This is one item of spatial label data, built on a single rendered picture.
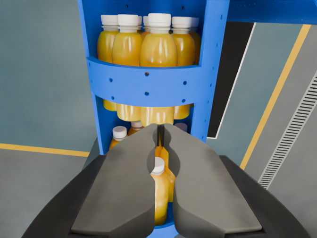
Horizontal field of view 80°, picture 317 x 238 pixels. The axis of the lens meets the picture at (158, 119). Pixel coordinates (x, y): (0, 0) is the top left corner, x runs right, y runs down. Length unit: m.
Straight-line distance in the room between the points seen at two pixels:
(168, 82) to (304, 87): 1.81
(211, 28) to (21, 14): 1.57
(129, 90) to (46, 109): 1.63
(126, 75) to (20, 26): 1.52
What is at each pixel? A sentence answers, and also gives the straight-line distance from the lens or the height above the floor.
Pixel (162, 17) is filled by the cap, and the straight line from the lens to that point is 0.35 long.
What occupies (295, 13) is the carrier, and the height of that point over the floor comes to 0.93.
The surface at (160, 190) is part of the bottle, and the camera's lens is 0.51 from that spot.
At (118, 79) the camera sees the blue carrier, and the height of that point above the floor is 1.22.
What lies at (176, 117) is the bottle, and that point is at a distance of 0.44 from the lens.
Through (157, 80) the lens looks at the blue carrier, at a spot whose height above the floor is 1.23.
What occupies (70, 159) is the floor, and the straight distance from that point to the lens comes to 2.16.
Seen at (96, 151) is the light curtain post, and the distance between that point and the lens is 1.18.
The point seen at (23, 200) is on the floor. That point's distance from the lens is 2.83.
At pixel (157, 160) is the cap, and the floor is 1.16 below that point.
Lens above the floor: 1.53
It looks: 62 degrees down
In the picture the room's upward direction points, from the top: 177 degrees clockwise
